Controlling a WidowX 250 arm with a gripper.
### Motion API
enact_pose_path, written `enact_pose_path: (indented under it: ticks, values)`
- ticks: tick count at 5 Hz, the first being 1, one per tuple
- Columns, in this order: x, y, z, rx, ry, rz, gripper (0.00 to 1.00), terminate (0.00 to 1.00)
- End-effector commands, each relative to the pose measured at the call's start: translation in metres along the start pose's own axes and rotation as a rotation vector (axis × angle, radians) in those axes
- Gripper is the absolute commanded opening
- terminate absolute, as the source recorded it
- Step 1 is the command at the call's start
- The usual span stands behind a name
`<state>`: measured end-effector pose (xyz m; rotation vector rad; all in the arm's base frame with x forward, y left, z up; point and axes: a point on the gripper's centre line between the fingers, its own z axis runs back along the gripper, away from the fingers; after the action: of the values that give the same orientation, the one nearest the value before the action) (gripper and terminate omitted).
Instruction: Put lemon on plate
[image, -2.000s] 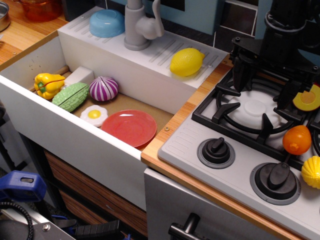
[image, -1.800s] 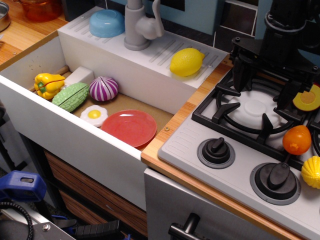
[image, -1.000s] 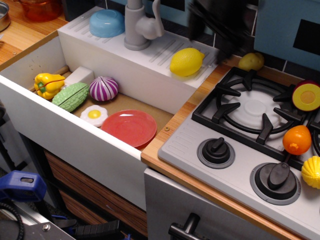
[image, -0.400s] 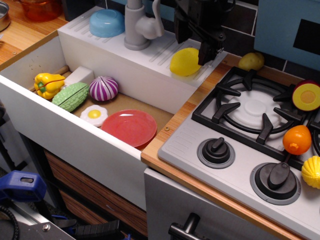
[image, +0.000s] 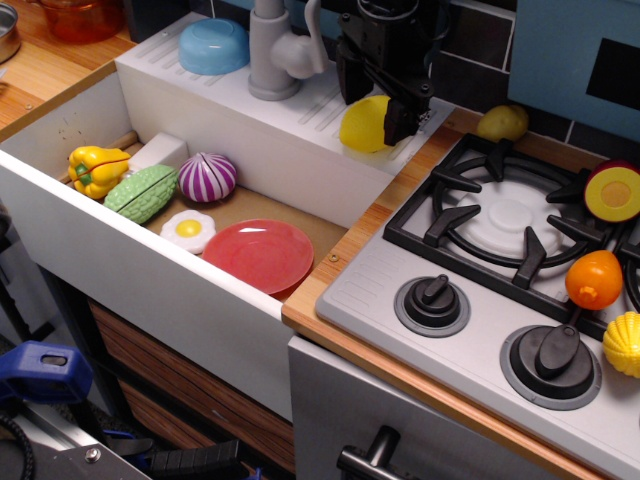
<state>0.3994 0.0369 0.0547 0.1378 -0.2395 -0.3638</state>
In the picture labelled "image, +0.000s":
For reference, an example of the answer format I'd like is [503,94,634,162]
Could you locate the blue plastic bowl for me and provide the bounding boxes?
[178,18,250,76]

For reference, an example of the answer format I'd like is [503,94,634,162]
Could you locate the black braided cable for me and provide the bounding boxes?
[0,412,36,480]

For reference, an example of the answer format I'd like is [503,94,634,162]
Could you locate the red plastic plate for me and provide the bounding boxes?
[202,219,314,296]

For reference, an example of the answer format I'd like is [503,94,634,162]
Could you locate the orange glass pot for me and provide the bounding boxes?
[38,0,125,44]

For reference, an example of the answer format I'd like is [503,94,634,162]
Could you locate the green toy bitter gourd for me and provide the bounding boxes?
[104,165,178,224]

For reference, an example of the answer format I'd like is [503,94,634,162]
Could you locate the right black stove knob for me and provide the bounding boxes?
[500,324,602,411]

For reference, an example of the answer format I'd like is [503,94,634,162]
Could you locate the toy fried egg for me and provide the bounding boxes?
[160,210,216,254]

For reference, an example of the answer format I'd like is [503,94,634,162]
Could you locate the black stove knob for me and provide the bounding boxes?
[394,274,471,338]
[500,324,602,411]

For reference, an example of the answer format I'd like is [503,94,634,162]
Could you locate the white sponge block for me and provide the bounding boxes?
[128,133,189,173]

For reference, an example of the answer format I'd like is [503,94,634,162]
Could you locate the white burner cap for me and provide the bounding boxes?
[451,181,564,259]

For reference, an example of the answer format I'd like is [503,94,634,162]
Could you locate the yellow toy potato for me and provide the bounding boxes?
[476,105,529,142]

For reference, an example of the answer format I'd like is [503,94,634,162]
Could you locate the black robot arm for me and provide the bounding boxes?
[336,0,450,146]

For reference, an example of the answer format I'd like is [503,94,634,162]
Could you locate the halved purple toy fruit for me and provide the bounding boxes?
[584,160,639,223]

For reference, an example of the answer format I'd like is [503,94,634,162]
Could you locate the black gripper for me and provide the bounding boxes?
[336,13,433,146]

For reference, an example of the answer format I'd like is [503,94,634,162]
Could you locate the metal pot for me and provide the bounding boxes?
[0,2,21,63]

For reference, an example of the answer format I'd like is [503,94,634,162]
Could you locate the left black stove knob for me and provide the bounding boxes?
[394,274,471,338]

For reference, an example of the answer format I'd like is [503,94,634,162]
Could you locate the yellow toy corn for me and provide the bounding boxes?
[602,312,639,379]

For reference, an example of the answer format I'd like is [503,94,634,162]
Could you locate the black stove grate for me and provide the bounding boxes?
[383,134,639,339]

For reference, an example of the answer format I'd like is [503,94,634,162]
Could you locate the white toy sink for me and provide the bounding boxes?
[0,12,456,424]

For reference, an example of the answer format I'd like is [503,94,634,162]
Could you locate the yellow toy bell pepper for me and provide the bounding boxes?
[68,146,131,200]

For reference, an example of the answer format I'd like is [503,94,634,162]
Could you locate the orange toy fruit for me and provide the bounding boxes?
[565,250,623,310]

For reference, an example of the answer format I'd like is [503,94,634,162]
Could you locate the blue plastic clamp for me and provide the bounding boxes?
[1,341,93,405]

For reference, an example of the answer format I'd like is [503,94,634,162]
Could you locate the grey toy faucet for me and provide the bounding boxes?
[248,0,329,101]

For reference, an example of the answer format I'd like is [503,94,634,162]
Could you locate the metal oven door handle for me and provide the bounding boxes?
[336,425,415,480]

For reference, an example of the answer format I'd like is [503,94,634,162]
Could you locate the grey toy stove top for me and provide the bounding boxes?
[316,215,639,479]

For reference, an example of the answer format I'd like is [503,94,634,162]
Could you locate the yellow toy lemon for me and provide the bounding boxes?
[339,95,390,153]

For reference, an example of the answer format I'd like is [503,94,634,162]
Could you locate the purple striped toy onion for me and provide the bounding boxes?
[178,153,237,203]

